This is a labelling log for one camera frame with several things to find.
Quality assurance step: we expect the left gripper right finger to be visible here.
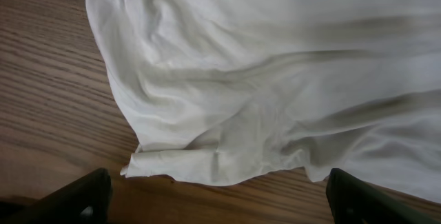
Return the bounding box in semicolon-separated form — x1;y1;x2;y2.
326;168;440;224

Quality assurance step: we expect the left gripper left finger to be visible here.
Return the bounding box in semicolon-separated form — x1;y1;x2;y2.
1;168;112;224

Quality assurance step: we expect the white t-shirt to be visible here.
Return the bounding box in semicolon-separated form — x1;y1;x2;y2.
86;0;440;202

